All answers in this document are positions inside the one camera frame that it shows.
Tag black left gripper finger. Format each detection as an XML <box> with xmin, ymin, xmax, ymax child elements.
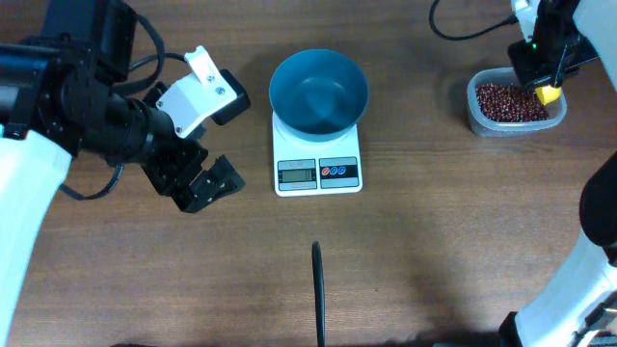
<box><xmin>182</xmin><ymin>155</ymin><xmax>245</xmax><ymax>213</ymax></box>
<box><xmin>211</xmin><ymin>69</ymin><xmax>251</xmax><ymax>125</ymax></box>

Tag yellow plastic measuring scoop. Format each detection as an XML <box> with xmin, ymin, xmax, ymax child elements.
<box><xmin>535</xmin><ymin>86</ymin><xmax>561</xmax><ymax>106</ymax></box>

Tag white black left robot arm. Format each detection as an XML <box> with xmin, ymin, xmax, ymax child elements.
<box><xmin>1</xmin><ymin>1</ymin><xmax>251</xmax><ymax>336</ymax></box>

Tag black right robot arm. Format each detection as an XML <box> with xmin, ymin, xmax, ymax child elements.
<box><xmin>498</xmin><ymin>0</ymin><xmax>616</xmax><ymax>346</ymax></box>

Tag teal blue bowl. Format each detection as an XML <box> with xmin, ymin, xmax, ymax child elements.
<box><xmin>269</xmin><ymin>49</ymin><xmax>370</xmax><ymax>142</ymax></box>

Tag white digital kitchen scale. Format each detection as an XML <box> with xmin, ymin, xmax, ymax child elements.
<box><xmin>272</xmin><ymin>115</ymin><xmax>363</xmax><ymax>198</ymax></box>

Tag red beans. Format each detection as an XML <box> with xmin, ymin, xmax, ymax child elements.
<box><xmin>475</xmin><ymin>83</ymin><xmax>549</xmax><ymax>122</ymax></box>

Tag clear plastic container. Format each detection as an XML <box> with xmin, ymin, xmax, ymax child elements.
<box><xmin>467</xmin><ymin>67</ymin><xmax>567</xmax><ymax>137</ymax></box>

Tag black vertical antenna rod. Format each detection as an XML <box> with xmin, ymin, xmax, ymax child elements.
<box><xmin>311</xmin><ymin>241</ymin><xmax>326</xmax><ymax>347</ymax></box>

